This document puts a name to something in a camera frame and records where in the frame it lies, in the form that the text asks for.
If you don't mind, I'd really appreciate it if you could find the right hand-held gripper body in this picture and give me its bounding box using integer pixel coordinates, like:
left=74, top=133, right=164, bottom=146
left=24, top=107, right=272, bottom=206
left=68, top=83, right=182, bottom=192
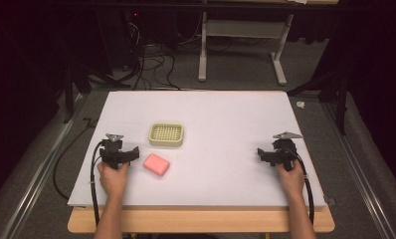
left=272, top=130, right=304, bottom=172

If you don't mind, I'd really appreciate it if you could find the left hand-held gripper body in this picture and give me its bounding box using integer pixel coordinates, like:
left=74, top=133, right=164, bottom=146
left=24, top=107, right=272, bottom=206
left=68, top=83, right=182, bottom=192
left=99, top=132, right=125, bottom=170

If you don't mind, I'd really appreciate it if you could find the pink soap bar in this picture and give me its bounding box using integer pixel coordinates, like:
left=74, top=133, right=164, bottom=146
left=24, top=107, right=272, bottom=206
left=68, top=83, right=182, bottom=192
left=142, top=152, right=171, bottom=177

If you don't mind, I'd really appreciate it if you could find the cream soap dish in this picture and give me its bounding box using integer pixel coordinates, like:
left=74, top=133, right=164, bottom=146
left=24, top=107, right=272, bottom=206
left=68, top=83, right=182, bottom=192
left=147, top=121, right=185, bottom=148

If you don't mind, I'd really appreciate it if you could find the person's left hand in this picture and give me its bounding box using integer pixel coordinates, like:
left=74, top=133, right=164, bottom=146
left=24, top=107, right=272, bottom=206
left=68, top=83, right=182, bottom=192
left=97, top=161, right=131, bottom=201

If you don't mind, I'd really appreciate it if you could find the person's right hand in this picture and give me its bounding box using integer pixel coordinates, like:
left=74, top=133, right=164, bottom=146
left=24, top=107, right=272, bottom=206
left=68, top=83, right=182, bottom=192
left=275, top=160, right=306, bottom=201

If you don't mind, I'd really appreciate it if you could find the white table mat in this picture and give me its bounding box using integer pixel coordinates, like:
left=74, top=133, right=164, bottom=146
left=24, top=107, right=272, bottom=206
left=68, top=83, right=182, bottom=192
left=67, top=90, right=327, bottom=209

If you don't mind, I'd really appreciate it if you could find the black tripod stand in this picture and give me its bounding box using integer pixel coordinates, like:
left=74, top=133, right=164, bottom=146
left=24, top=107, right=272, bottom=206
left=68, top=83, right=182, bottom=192
left=287, top=71, right=350, bottom=135
left=62, top=62, right=132, bottom=124

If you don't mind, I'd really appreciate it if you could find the wooden table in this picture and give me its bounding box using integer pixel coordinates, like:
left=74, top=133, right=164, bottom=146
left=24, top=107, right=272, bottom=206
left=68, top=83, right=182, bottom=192
left=67, top=204, right=336, bottom=234

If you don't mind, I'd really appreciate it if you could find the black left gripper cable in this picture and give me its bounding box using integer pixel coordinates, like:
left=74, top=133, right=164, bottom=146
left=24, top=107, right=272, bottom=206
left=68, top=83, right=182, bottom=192
left=89, top=141, right=104, bottom=228

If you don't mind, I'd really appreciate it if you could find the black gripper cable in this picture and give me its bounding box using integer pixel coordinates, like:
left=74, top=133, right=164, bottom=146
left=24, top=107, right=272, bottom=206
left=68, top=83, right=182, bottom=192
left=89, top=141, right=104, bottom=228
left=291, top=148, right=316, bottom=226

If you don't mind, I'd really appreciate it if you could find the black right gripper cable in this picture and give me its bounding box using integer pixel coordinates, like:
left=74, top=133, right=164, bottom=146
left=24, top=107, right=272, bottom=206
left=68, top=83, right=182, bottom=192
left=291, top=148, right=316, bottom=226

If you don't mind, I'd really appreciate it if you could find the black floor cable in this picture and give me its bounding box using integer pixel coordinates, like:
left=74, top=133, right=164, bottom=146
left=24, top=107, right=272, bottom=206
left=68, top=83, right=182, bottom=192
left=52, top=117, right=99, bottom=201

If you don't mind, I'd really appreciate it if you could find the metal floor rail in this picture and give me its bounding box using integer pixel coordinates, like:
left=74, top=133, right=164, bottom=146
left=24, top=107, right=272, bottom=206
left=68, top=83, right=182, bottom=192
left=0, top=95, right=89, bottom=239
left=320, top=102, right=396, bottom=239

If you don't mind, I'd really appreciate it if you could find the tangle of black cables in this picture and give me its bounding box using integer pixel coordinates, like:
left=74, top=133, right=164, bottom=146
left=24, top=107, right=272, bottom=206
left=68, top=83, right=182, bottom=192
left=121, top=19, right=183, bottom=92

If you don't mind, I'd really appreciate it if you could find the white desk frame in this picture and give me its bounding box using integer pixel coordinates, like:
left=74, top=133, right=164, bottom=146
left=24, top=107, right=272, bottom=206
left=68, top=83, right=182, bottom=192
left=197, top=11, right=296, bottom=87

